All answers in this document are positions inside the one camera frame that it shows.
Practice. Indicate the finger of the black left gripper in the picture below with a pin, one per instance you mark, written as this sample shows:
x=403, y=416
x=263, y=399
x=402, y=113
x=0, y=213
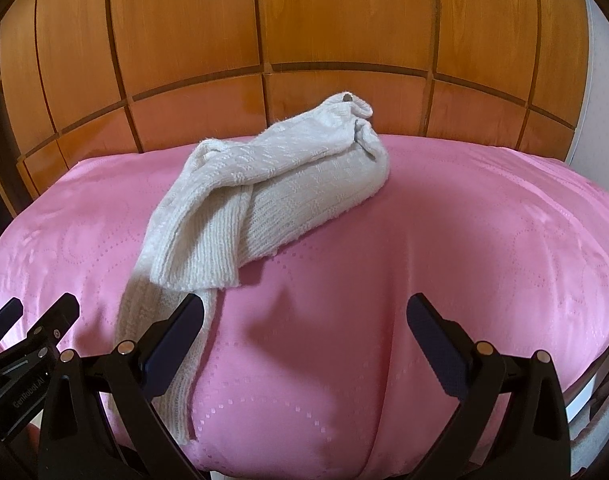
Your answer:
x=9, y=315
x=48, y=330

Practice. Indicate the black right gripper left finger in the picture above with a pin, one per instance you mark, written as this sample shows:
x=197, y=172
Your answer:
x=98, y=420

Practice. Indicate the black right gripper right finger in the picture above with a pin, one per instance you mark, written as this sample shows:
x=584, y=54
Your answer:
x=533, y=440

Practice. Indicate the white knitted sweater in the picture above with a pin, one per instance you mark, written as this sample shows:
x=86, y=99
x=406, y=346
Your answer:
x=236, y=202

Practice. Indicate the pink bed sheet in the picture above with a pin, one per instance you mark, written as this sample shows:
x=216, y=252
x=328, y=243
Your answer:
x=311, y=370

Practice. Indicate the wooden headboard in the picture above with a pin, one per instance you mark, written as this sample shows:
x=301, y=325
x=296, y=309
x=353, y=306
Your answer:
x=83, y=78

